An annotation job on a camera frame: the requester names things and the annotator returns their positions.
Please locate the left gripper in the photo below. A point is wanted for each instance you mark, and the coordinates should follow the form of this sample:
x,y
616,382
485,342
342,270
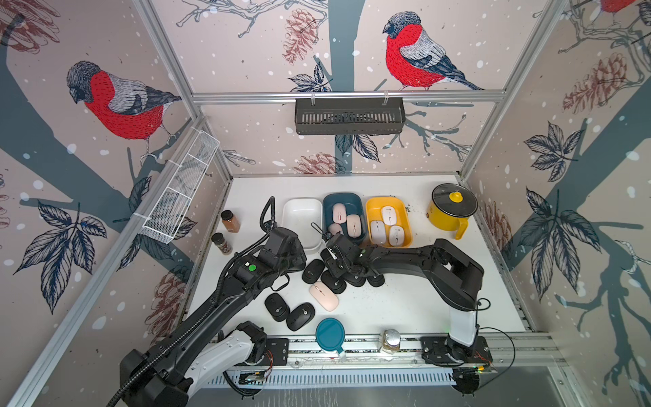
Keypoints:
x,y
298,253

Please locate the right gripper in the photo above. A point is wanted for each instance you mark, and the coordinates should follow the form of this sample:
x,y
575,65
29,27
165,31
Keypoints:
x,y
330,264

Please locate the pink mouse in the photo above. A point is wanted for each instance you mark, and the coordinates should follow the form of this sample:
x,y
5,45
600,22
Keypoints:
x,y
354,226
339,213
324,296
335,229

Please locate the white mouse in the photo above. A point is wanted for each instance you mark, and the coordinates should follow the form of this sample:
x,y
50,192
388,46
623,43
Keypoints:
x,y
396,236
389,215
378,233

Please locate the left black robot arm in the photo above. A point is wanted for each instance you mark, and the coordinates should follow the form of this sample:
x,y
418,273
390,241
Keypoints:
x,y
171,371

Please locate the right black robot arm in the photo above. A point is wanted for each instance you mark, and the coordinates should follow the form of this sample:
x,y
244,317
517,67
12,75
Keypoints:
x,y
451,272

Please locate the white storage box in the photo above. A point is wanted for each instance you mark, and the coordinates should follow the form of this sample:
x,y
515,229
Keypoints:
x,y
298,215

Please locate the teal storage box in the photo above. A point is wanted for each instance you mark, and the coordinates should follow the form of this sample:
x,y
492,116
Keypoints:
x,y
353,205

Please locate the yellow storage box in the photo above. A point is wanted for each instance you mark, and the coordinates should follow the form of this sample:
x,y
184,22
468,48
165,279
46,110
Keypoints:
x,y
373,212

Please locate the brown spice bottle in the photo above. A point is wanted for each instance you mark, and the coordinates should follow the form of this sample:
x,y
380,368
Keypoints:
x,y
230,221

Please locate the dark spice bottle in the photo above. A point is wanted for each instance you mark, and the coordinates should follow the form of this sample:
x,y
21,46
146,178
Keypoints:
x,y
221,243

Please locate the teal round lid container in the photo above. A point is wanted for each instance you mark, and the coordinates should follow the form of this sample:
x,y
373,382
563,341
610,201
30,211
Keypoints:
x,y
330,335

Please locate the small glass jar silver lid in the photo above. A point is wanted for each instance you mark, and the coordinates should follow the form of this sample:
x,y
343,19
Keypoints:
x,y
390,341

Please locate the yellow pot with black lid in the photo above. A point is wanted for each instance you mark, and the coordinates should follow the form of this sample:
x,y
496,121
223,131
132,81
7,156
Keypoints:
x,y
450,208

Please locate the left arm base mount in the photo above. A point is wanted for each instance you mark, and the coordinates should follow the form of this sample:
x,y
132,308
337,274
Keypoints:
x,y
275,354

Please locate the white wire mesh shelf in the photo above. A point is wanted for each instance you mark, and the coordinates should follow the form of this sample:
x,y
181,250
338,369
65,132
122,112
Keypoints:
x,y
163,223

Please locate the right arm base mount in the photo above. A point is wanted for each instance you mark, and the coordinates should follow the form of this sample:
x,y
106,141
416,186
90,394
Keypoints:
x,y
443,351

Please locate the black hanging wire basket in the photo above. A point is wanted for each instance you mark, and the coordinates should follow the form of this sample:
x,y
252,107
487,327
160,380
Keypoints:
x,y
349,116

